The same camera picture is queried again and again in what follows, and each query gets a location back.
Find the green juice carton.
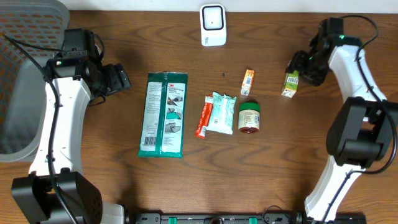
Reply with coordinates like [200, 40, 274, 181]
[281, 70, 299, 98]

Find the green white barcode packet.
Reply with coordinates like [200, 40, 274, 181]
[138, 72, 188, 158]

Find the orange tissue packet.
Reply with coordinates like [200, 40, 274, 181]
[241, 69, 254, 96]

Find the green lid spice jar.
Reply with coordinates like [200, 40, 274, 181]
[238, 102, 260, 134]

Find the red white snack packet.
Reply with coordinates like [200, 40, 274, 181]
[195, 95, 213, 139]

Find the white teal snack packet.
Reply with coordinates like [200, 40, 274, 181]
[206, 92, 236, 134]

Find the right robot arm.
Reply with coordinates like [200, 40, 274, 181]
[286, 34, 397, 223]

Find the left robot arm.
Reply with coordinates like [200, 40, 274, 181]
[11, 57, 134, 223]

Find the white barcode scanner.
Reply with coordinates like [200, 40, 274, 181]
[199, 4, 227, 47]

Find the grey plastic mesh basket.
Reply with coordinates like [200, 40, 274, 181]
[1, 0, 70, 162]

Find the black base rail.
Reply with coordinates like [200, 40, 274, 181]
[126, 211, 318, 224]

